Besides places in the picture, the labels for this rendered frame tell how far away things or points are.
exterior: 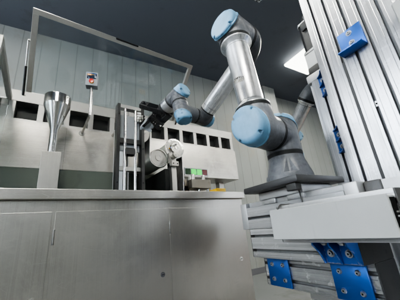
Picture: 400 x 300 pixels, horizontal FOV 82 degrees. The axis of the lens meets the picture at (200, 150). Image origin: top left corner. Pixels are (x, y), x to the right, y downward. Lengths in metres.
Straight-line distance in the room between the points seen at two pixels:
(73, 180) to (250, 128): 1.31
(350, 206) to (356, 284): 0.26
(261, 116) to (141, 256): 0.81
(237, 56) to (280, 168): 0.40
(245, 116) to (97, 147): 1.31
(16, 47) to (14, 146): 2.21
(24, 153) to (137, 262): 1.00
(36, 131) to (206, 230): 1.23
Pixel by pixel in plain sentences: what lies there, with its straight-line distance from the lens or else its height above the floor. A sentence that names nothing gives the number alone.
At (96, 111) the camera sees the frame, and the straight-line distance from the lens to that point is 1.93.
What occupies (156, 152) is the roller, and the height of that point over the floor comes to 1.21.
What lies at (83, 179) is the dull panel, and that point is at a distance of 1.74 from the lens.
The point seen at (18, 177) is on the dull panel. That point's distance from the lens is 1.73.
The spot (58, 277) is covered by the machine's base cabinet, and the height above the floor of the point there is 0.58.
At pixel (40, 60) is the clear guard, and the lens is 1.91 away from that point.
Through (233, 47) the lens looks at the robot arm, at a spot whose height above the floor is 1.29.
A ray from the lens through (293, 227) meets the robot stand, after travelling 0.59.
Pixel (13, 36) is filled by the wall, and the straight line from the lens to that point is 3.93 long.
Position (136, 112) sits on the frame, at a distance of 1.49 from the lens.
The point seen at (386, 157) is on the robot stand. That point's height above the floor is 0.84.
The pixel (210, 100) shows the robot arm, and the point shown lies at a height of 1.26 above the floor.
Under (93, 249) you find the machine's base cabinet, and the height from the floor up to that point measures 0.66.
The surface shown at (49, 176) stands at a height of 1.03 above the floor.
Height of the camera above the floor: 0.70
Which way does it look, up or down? 19 degrees up
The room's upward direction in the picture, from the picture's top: 5 degrees counter-clockwise
